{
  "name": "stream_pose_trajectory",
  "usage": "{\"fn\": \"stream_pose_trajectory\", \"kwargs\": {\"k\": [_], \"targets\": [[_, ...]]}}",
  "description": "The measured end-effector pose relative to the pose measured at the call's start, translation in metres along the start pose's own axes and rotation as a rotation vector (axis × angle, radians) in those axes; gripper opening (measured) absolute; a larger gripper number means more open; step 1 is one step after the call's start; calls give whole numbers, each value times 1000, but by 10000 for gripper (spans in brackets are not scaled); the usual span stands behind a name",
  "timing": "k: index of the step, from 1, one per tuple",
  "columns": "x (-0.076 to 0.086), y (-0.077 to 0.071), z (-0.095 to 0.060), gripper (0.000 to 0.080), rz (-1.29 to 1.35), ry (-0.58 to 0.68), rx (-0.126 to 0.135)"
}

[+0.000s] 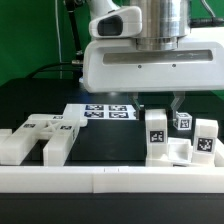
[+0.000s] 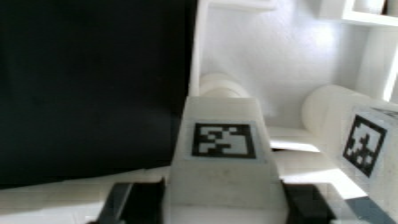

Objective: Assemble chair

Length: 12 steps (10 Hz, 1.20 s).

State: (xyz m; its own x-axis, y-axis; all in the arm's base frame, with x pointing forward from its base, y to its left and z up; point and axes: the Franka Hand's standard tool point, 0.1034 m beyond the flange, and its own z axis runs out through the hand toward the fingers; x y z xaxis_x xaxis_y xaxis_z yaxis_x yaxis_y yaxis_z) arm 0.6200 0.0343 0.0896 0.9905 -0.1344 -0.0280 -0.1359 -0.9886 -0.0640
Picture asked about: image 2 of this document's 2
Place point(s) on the white chair seat part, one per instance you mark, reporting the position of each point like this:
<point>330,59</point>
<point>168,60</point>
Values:
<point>310,55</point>

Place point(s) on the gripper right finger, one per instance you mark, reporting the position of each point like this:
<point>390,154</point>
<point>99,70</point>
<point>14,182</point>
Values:
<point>309,210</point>

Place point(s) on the white chair leg with tag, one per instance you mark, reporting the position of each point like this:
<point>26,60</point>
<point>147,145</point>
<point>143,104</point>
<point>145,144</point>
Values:
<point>351,122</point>

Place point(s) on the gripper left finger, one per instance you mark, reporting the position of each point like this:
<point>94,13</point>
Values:
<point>133,204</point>

